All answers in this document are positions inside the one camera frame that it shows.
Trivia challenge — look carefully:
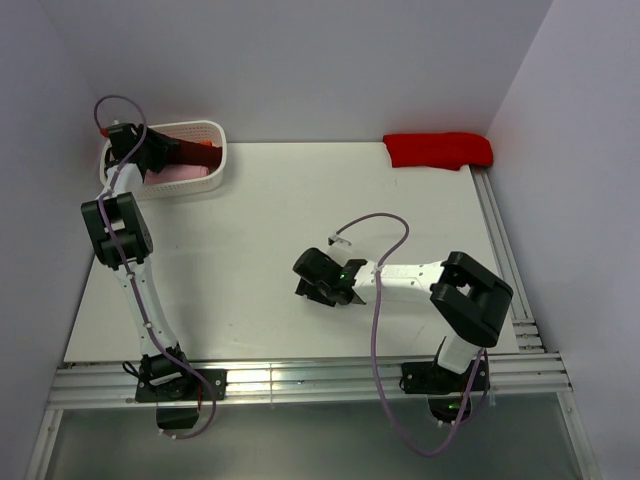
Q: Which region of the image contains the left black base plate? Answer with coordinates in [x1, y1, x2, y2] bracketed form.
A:
[134, 369, 227, 403]

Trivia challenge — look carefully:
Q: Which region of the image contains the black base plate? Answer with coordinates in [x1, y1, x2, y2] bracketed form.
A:
[134, 369, 227, 403]
[399, 361, 473, 395]

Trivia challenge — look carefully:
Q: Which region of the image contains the white plastic basket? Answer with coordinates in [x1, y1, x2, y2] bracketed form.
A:
[116, 120, 227, 201]

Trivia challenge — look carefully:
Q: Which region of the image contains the pink rolled t-shirt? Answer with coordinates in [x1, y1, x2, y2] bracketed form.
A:
[144, 165, 209, 185]

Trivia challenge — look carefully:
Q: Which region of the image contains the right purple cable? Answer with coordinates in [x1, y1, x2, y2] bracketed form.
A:
[332, 213, 491, 459]

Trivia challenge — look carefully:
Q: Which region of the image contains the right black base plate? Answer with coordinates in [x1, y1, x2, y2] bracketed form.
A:
[399, 361, 473, 395]

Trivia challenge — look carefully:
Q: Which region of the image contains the aluminium front rail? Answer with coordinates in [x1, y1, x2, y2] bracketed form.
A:
[45, 353, 572, 410]

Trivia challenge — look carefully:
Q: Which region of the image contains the purple cable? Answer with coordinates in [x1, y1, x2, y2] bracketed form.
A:
[92, 94, 219, 442]
[332, 213, 491, 459]

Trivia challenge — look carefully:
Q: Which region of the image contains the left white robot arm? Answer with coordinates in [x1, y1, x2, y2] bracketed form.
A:
[81, 123, 196, 402]

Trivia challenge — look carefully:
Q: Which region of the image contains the bright red folded t-shirt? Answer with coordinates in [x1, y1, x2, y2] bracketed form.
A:
[383, 132, 494, 171]

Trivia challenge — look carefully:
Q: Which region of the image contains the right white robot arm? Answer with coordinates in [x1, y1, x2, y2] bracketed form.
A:
[293, 247, 513, 393]

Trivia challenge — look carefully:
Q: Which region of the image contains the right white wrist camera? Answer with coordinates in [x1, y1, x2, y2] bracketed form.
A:
[326, 236, 353, 267]

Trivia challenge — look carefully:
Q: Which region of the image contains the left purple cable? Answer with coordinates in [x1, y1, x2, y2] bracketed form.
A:
[92, 94, 219, 442]

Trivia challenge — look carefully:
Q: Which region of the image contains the dark red t-shirt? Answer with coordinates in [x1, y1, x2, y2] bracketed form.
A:
[168, 140, 223, 170]

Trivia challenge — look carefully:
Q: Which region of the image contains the aluminium side rail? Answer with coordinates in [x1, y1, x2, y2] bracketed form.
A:
[471, 167, 546, 353]

